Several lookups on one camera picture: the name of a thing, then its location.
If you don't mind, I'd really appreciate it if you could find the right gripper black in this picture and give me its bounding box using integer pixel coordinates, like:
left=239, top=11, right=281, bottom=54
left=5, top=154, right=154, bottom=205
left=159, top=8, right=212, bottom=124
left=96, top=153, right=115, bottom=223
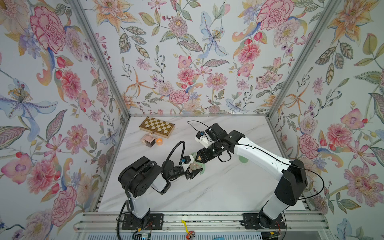
left=194, top=142, right=224, bottom=165

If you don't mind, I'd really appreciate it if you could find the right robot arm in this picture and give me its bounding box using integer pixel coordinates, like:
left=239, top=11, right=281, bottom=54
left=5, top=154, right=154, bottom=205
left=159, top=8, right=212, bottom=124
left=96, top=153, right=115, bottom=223
left=195, top=123, right=311, bottom=221

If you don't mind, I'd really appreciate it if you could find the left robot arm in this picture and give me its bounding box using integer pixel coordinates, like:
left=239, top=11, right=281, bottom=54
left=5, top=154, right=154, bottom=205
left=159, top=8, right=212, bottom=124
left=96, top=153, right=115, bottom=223
left=118, top=141, right=203, bottom=220

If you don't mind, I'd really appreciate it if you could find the green bottle cap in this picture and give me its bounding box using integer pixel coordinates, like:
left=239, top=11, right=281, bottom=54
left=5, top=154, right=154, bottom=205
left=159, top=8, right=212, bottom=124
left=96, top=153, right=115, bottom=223
left=239, top=156, right=249, bottom=164

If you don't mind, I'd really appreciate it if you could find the wooden chess board box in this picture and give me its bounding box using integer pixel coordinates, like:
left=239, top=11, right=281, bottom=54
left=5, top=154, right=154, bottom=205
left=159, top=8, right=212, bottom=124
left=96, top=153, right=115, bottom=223
left=139, top=117, right=175, bottom=139

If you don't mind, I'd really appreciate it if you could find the pink black cube box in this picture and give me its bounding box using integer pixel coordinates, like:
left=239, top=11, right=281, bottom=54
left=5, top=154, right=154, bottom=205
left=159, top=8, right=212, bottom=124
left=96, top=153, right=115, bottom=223
left=141, top=134, right=157, bottom=148

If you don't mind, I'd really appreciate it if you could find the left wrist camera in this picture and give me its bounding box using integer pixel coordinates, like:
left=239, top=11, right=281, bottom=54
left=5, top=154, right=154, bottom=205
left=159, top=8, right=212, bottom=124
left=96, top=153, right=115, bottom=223
left=180, top=155, right=195, bottom=172

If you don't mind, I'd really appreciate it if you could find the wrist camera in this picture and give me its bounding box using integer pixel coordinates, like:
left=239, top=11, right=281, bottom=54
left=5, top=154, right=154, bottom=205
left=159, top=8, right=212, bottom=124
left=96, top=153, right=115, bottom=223
left=195, top=132, right=212, bottom=149
left=180, top=155, right=195, bottom=172

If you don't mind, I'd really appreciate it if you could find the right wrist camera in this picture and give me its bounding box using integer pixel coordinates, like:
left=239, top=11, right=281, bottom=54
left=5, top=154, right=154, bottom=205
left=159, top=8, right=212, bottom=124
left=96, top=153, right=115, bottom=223
left=195, top=132, right=212, bottom=149

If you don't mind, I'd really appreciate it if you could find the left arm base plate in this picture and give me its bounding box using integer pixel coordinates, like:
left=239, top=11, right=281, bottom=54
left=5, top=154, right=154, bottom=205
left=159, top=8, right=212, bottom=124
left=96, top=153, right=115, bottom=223
left=120, top=214, right=164, bottom=230

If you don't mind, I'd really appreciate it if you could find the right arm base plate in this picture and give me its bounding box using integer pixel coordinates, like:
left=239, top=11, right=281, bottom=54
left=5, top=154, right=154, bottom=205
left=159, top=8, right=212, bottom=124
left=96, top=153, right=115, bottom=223
left=240, top=213, right=287, bottom=230

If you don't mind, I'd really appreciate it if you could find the aluminium mounting rail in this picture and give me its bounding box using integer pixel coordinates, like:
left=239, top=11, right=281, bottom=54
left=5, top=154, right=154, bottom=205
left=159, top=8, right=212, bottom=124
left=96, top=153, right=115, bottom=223
left=74, top=211, right=329, bottom=233

